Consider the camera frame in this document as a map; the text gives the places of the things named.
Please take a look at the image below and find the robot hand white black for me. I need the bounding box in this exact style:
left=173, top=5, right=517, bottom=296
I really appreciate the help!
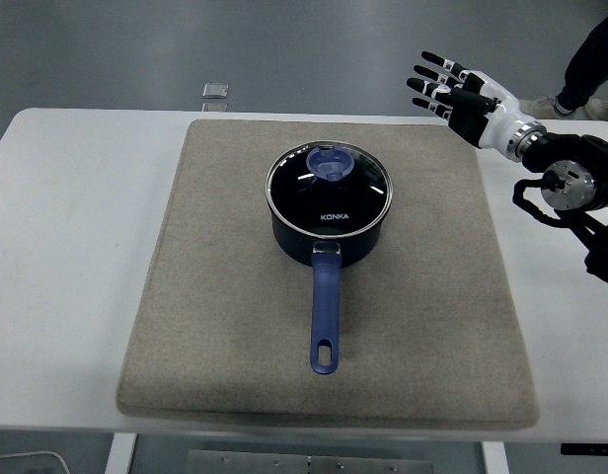
left=406, top=50, right=533, bottom=152

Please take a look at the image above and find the glass pot lid blue knob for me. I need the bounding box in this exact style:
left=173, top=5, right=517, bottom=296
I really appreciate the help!
left=265, top=139, right=395, bottom=237

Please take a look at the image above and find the person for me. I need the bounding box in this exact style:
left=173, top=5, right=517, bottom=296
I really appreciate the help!
left=518, top=0, right=608, bottom=125

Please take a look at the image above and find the white table leg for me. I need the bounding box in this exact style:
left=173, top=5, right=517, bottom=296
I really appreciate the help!
left=480, top=440, right=507, bottom=474
left=104, top=433, right=137, bottom=474

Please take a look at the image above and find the beige fabric mat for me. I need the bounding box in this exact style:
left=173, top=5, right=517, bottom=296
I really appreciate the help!
left=114, top=118, right=541, bottom=430

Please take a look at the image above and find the black table control panel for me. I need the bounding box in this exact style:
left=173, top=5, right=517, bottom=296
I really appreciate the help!
left=560, top=442, right=608, bottom=456

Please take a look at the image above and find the grey metal plate with screws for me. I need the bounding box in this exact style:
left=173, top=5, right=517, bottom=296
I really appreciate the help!
left=187, top=448, right=433, bottom=474

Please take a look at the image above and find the dark blue saucepan blue handle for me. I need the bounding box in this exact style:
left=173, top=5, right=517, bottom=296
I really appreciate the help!
left=267, top=197, right=390, bottom=376

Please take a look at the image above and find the white cable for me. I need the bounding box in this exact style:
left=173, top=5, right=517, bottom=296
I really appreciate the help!
left=0, top=449, right=71, bottom=474

